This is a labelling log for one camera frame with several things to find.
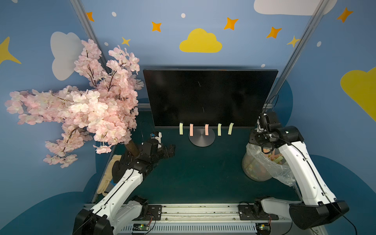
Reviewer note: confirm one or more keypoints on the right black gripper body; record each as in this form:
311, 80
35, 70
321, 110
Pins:
257, 139

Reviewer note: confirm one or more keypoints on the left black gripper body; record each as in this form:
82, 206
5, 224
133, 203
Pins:
163, 151

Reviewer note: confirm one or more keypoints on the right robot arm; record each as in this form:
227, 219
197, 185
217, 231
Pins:
319, 206

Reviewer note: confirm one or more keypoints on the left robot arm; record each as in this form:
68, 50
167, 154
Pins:
112, 213

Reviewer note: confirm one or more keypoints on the pile of discarded sticky notes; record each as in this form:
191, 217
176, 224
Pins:
275, 156

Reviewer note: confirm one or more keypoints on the round grey monitor stand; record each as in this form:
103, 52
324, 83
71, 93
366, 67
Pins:
200, 139

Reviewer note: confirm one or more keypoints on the black computer monitor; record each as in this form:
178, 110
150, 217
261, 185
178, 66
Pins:
207, 97

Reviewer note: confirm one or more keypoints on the bin with plastic bag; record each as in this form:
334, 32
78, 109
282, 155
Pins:
281, 172

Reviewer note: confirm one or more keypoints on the beige work glove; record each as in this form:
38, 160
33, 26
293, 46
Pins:
105, 184

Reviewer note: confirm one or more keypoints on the pink cherry blossom tree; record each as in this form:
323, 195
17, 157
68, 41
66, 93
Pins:
106, 113

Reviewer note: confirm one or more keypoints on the left green circuit board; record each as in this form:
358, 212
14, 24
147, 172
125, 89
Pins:
140, 228

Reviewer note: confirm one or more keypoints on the green circuit board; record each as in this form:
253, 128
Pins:
263, 229
140, 228

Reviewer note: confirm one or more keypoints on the right green circuit board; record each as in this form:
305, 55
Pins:
263, 229

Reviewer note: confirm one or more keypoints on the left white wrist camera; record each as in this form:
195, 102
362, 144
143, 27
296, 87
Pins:
158, 137

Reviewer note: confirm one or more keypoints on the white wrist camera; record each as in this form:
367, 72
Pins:
158, 137
267, 122

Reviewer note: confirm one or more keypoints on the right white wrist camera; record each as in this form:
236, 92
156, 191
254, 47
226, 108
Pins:
267, 122

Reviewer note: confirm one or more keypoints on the right aluminium frame post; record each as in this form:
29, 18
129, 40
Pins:
306, 35

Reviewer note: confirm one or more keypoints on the aluminium frame post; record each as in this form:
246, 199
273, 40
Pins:
306, 35
86, 24

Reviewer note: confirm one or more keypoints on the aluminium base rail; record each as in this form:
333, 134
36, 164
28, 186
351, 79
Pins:
215, 219

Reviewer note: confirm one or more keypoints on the left aluminium frame post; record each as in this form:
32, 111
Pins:
86, 24

